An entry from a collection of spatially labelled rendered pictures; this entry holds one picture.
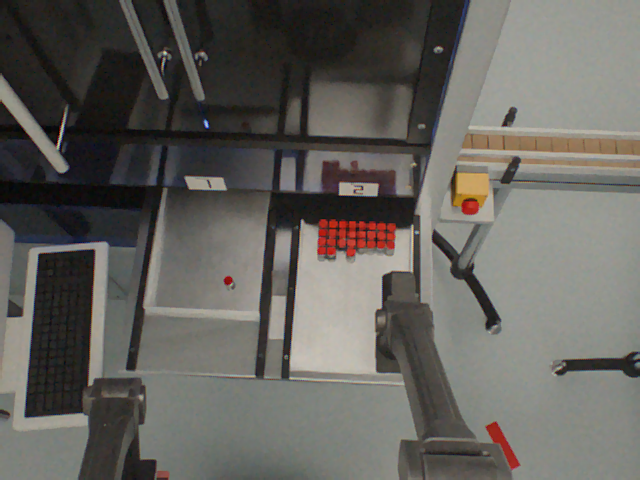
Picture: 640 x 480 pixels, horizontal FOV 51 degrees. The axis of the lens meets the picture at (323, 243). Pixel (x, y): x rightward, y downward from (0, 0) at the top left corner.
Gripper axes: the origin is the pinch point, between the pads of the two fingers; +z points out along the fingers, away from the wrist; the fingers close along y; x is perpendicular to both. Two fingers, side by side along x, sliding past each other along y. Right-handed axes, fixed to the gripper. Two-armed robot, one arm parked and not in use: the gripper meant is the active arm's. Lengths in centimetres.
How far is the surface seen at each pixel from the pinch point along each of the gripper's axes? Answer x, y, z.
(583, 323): -75, 42, 109
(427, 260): -8.9, 27.9, 20.6
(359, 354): 5.8, 4.6, 20.3
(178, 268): 49, 22, 20
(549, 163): -37, 53, 16
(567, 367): -66, 24, 102
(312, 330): 16.5, 9.3, 20.3
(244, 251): 34.0, 27.2, 20.1
